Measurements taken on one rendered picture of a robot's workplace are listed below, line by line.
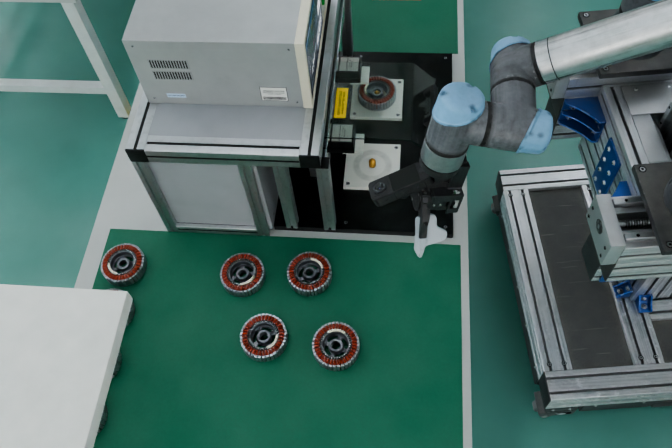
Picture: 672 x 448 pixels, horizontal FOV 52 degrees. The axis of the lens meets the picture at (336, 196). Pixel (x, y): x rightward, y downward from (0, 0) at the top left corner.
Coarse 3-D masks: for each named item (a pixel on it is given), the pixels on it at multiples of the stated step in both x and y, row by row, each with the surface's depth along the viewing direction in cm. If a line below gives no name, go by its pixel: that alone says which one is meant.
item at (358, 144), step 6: (330, 138) 177; (330, 144) 177; (336, 144) 176; (342, 144) 176; (348, 144) 176; (354, 144) 178; (360, 144) 180; (330, 150) 178; (336, 150) 178; (342, 150) 178; (348, 150) 178; (354, 150) 179; (360, 150) 179
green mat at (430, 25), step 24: (360, 0) 229; (384, 0) 228; (408, 0) 228; (432, 0) 227; (456, 0) 226; (360, 24) 223; (384, 24) 222; (408, 24) 222; (432, 24) 221; (456, 24) 220; (360, 48) 217; (384, 48) 216; (408, 48) 216; (432, 48) 215; (456, 48) 215
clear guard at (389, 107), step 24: (336, 72) 170; (360, 72) 169; (384, 72) 169; (408, 72) 168; (360, 96) 165; (384, 96) 164; (408, 96) 164; (336, 120) 161; (360, 120) 161; (384, 120) 160; (408, 120) 160
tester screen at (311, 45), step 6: (312, 6) 151; (312, 12) 151; (312, 18) 151; (318, 18) 161; (312, 24) 152; (312, 30) 152; (312, 36) 153; (312, 42) 153; (306, 48) 144; (312, 48) 153; (306, 54) 145; (312, 54) 154; (312, 60) 154; (312, 78) 155; (312, 90) 156
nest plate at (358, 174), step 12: (372, 144) 192; (384, 144) 192; (396, 144) 192; (348, 156) 190; (360, 156) 190; (372, 156) 190; (384, 156) 190; (396, 156) 189; (348, 168) 188; (360, 168) 188; (372, 168) 188; (384, 168) 188; (396, 168) 187; (348, 180) 186; (360, 180) 186; (372, 180) 186
